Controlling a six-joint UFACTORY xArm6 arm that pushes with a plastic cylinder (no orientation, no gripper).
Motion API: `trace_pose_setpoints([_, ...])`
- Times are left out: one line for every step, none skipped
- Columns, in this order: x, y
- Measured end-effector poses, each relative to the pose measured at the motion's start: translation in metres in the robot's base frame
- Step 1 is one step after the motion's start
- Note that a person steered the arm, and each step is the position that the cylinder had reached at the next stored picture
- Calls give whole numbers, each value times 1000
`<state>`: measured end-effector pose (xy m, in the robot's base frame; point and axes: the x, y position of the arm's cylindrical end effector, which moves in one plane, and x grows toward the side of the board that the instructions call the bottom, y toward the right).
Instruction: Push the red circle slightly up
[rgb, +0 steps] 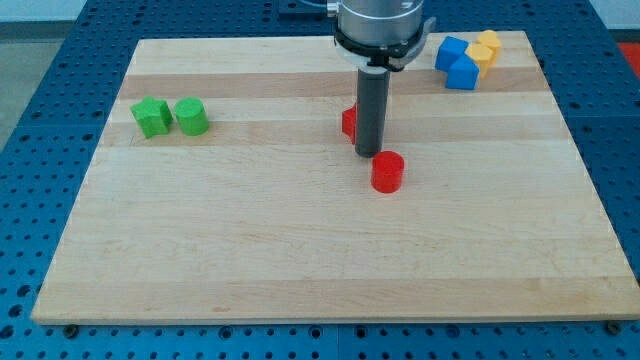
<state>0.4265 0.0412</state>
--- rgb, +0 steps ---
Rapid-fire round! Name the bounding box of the wooden board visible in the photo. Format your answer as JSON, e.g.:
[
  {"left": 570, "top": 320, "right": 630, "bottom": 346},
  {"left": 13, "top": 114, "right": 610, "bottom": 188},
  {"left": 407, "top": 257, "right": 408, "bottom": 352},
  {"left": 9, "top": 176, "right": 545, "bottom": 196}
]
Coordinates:
[{"left": 31, "top": 31, "right": 639, "bottom": 325}]

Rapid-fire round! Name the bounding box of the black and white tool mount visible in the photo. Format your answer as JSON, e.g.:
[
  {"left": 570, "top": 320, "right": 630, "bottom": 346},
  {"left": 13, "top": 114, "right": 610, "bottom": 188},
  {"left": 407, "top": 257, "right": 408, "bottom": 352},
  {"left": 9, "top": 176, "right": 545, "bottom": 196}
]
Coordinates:
[{"left": 334, "top": 17, "right": 436, "bottom": 72}]

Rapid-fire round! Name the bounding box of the blue pentagon block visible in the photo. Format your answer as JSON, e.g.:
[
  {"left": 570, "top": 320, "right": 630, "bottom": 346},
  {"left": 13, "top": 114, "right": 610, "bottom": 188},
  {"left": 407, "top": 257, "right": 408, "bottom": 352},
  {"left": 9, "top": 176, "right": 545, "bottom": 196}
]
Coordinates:
[{"left": 445, "top": 54, "right": 480, "bottom": 90}]

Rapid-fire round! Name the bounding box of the blue cube block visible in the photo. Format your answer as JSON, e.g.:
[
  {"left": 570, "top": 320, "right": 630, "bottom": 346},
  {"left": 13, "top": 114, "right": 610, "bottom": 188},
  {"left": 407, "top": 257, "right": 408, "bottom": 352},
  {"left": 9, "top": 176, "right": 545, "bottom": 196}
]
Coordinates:
[{"left": 435, "top": 36, "right": 469, "bottom": 72}]

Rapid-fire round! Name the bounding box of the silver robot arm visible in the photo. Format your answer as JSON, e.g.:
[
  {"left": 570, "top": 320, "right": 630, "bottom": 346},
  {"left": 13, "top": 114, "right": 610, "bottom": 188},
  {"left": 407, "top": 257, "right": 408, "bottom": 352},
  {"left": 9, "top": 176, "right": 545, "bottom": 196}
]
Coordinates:
[{"left": 326, "top": 0, "right": 436, "bottom": 158}]

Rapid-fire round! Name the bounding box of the red cylinder block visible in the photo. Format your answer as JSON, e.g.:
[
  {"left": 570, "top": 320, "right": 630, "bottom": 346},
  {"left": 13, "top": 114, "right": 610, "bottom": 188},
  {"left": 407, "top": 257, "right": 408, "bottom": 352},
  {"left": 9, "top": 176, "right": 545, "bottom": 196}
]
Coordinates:
[{"left": 370, "top": 151, "right": 405, "bottom": 193}]

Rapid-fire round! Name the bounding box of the yellow hexagon block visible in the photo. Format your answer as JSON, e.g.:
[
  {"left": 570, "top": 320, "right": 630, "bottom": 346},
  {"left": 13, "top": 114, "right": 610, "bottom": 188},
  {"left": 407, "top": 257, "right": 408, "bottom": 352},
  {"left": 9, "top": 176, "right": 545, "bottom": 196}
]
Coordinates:
[{"left": 465, "top": 43, "right": 495, "bottom": 78}]

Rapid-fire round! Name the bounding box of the red block behind rod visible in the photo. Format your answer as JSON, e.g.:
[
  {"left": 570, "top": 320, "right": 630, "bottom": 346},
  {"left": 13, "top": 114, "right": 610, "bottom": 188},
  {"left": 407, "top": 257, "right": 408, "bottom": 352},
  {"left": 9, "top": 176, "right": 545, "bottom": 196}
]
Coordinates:
[{"left": 341, "top": 104, "right": 357, "bottom": 145}]

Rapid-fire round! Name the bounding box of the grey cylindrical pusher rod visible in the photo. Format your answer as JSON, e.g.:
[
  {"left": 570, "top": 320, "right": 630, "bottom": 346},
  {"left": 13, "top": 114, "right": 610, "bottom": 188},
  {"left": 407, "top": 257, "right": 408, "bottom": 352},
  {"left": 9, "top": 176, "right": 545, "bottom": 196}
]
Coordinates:
[{"left": 354, "top": 70, "right": 390, "bottom": 158}]

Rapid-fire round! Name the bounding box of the green cylinder block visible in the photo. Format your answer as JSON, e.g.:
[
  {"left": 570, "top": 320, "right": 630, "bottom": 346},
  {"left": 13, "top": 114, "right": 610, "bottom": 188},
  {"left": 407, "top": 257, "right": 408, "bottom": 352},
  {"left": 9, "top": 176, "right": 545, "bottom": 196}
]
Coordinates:
[{"left": 174, "top": 97, "right": 209, "bottom": 136}]

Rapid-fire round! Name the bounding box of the yellow heart block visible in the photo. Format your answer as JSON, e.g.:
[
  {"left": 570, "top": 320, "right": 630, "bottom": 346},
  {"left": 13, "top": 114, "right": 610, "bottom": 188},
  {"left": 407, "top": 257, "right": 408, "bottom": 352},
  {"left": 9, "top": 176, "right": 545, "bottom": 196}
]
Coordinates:
[{"left": 476, "top": 30, "right": 502, "bottom": 66}]

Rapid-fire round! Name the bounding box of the green star block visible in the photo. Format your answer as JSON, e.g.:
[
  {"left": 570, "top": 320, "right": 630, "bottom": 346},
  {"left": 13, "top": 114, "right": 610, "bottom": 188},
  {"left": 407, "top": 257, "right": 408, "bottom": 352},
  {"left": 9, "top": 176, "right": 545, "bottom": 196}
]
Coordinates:
[{"left": 130, "top": 96, "right": 173, "bottom": 139}]

